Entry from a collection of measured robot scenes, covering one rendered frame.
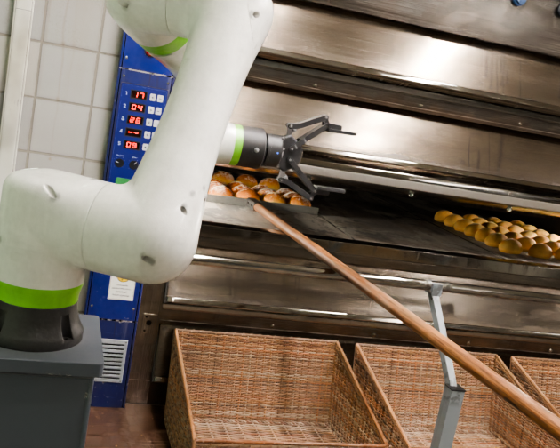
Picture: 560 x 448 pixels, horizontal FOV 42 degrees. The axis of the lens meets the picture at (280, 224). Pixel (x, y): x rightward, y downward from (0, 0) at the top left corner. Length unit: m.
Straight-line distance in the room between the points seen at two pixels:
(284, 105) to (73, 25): 0.65
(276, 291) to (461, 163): 0.74
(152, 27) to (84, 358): 0.54
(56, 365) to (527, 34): 1.95
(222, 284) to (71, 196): 1.32
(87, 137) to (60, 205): 1.15
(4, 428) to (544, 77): 2.05
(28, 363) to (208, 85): 0.47
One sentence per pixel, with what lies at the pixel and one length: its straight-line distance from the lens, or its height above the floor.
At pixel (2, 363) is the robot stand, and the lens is 1.09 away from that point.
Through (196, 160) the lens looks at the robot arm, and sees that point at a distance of 1.06.
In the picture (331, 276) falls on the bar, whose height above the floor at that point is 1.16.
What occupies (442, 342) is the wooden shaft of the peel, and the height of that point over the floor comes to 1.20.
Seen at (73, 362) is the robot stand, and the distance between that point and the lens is 1.09.
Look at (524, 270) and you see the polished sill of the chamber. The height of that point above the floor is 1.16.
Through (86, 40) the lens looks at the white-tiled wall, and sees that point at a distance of 2.17.
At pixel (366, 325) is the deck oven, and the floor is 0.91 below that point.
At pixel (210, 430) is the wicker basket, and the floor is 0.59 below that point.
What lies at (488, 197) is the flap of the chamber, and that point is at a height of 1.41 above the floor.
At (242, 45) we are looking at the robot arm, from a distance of 1.16.
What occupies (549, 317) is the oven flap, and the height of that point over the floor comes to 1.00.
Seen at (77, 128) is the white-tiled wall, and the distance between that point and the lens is 2.18.
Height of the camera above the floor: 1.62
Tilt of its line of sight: 10 degrees down
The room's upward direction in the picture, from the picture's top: 11 degrees clockwise
